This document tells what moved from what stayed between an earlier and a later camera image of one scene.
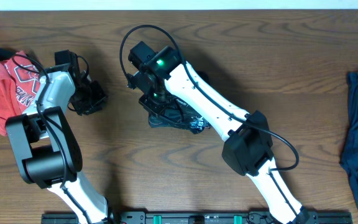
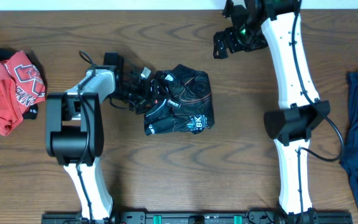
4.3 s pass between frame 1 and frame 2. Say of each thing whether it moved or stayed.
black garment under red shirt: stayed
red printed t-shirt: stayed
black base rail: stayed
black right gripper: moved
